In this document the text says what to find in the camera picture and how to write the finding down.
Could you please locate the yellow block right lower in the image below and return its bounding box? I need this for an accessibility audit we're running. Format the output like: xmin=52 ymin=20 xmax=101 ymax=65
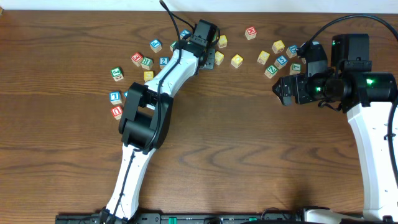
xmin=257 ymin=50 xmax=270 ymax=65

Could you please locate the green R block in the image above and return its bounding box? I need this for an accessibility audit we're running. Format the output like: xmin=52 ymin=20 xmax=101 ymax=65
xmin=141 ymin=57 xmax=154 ymax=70

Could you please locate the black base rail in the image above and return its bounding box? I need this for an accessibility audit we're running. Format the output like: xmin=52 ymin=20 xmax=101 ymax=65
xmin=55 ymin=212 xmax=368 ymax=224

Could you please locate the green F block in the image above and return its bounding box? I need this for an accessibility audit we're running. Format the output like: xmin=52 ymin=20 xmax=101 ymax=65
xmin=170 ymin=41 xmax=177 ymax=52

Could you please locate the blue L block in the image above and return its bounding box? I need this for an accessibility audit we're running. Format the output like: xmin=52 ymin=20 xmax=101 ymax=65
xmin=109 ymin=91 xmax=122 ymax=105

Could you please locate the yellow block right upper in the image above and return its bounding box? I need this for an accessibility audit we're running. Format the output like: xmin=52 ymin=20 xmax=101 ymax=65
xmin=272 ymin=40 xmax=285 ymax=54

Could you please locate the blue 2 block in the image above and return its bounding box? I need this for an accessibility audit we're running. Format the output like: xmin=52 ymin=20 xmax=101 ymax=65
xmin=159 ymin=57 xmax=169 ymax=69

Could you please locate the yellow G block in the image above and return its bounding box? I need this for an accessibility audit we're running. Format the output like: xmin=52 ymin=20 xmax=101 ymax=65
xmin=144 ymin=71 xmax=155 ymax=82

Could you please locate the green J block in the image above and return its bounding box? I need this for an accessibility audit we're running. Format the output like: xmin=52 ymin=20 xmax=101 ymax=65
xmin=111 ymin=67 xmax=124 ymax=82

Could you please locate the red H block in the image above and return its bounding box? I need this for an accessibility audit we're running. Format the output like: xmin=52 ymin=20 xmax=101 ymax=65
xmin=245 ymin=26 xmax=257 ymax=40

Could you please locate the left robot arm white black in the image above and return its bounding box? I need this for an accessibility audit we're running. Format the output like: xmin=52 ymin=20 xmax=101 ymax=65
xmin=99 ymin=39 xmax=215 ymax=223

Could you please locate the yellow block top centre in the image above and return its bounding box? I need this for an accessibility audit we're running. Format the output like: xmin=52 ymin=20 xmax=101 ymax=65
xmin=217 ymin=35 xmax=228 ymax=49

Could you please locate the yellow O block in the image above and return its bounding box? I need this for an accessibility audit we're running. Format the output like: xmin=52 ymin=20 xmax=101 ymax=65
xmin=231 ymin=54 xmax=244 ymax=68

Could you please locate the blue X block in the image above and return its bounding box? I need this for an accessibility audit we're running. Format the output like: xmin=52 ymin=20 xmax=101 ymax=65
xmin=180 ymin=29 xmax=192 ymax=40

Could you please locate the green Z block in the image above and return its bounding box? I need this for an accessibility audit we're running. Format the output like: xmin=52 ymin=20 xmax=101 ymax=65
xmin=264 ymin=65 xmax=278 ymax=78

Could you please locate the red U block lower left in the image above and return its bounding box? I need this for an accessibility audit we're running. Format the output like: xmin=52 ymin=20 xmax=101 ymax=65
xmin=111 ymin=106 xmax=123 ymax=120

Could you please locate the blue P block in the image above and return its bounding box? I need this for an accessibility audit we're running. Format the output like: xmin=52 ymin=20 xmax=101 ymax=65
xmin=150 ymin=39 xmax=162 ymax=53

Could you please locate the blue block right upper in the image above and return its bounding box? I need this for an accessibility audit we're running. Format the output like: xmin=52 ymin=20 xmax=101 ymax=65
xmin=286 ymin=45 xmax=298 ymax=58

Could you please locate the yellow block middle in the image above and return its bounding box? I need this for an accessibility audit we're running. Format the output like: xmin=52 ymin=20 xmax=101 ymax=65
xmin=215 ymin=51 xmax=224 ymax=65

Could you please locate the blue 5 block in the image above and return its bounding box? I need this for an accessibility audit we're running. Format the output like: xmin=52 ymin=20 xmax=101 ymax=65
xmin=274 ymin=55 xmax=288 ymax=70

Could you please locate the green 7 block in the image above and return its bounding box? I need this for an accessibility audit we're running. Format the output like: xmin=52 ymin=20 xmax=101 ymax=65
xmin=289 ymin=63 xmax=302 ymax=75

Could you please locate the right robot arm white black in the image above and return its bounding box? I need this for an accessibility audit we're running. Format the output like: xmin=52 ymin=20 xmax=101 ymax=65
xmin=272 ymin=34 xmax=397 ymax=223

